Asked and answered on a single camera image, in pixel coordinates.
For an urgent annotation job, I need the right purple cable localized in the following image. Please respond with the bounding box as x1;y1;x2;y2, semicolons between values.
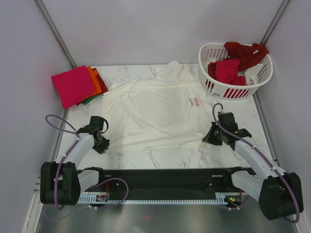
212;103;300;223

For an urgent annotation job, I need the white plastic laundry basket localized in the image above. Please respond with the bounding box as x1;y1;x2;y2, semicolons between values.
198;42;273;100

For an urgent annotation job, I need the orange folded shirt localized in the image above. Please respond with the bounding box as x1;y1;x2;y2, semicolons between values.
87;67;102;97

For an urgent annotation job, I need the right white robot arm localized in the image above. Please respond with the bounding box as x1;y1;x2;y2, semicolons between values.
202;111;304;223

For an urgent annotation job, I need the dark red crumpled shirt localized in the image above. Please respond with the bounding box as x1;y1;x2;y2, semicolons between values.
224;42;269;71

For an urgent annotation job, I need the white slotted cable duct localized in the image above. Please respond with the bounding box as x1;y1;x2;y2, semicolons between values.
77;193;243;205

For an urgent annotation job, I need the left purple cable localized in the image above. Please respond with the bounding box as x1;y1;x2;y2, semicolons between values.
45;114;129;211

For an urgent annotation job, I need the white t shirt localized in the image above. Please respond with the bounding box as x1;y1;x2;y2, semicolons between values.
102;61;213;151

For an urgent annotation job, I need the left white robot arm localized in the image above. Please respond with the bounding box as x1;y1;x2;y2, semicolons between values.
40;115;110;210

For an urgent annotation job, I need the magenta crumpled shirt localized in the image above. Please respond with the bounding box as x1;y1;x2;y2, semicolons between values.
207;58;246;86

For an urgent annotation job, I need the aluminium frame rail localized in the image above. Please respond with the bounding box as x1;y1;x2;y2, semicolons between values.
252;94;282;175

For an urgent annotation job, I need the green folded shirt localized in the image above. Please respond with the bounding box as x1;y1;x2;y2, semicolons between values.
82;95;100;105

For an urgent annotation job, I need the purple cable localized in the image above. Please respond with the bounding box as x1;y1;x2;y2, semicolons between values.
45;114;129;211
212;103;300;223

